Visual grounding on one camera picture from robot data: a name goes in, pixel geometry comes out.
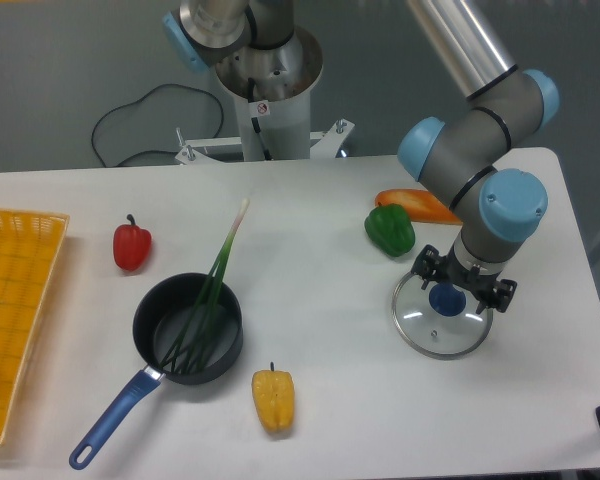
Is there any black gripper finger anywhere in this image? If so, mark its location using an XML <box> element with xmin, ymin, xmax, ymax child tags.
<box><xmin>474</xmin><ymin>279</ymin><xmax>517</xmax><ymax>315</ymax></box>
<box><xmin>412</xmin><ymin>244</ymin><xmax>443</xmax><ymax>290</ymax></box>

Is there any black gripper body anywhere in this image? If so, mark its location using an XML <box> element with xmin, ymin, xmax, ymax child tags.
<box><xmin>438</xmin><ymin>253</ymin><xmax>498</xmax><ymax>297</ymax></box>

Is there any glass pot lid blue knob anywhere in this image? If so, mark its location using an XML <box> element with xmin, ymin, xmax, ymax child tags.
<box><xmin>390</xmin><ymin>269</ymin><xmax>495</xmax><ymax>362</ymax></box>

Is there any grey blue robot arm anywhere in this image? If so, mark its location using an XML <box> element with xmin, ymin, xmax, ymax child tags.
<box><xmin>162</xmin><ymin>1</ymin><xmax>560</xmax><ymax>312</ymax></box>

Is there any green bell pepper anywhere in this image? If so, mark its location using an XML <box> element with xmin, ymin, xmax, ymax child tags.
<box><xmin>364</xmin><ymin>204</ymin><xmax>416</xmax><ymax>258</ymax></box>

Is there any orange baguette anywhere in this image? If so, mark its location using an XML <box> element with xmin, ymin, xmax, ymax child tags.
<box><xmin>375</xmin><ymin>189</ymin><xmax>462</xmax><ymax>225</ymax></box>

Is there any yellow bell pepper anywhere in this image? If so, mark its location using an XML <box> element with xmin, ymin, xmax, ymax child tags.
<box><xmin>251</xmin><ymin>362</ymin><xmax>295</xmax><ymax>434</ymax></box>

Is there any green scallion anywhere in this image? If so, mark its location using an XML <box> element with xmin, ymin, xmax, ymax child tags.
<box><xmin>159</xmin><ymin>198</ymin><xmax>250</xmax><ymax>374</ymax></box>

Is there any red bell pepper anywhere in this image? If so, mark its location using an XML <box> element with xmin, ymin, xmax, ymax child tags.
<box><xmin>112</xmin><ymin>214</ymin><xmax>152</xmax><ymax>272</ymax></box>

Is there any yellow woven basket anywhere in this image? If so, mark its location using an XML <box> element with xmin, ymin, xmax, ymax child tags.
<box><xmin>0</xmin><ymin>209</ymin><xmax>70</xmax><ymax>445</ymax></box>

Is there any black saucepan blue handle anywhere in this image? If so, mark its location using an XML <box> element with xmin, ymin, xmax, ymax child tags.
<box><xmin>69</xmin><ymin>273</ymin><xmax>244</xmax><ymax>470</ymax></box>

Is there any black floor cable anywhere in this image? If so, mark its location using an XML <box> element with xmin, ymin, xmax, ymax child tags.
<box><xmin>90</xmin><ymin>83</ymin><xmax>225</xmax><ymax>169</ymax></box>

